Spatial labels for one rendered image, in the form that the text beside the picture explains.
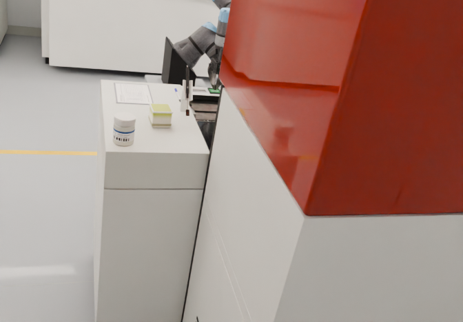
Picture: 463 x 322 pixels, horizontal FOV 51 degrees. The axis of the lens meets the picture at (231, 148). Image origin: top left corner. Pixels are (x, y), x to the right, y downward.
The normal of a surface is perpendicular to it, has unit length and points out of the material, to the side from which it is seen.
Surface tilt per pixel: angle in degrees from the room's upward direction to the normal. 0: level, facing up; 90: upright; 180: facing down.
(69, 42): 90
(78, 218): 0
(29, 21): 90
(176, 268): 90
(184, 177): 90
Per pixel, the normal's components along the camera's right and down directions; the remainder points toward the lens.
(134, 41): 0.25, 0.49
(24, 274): 0.17, -0.87
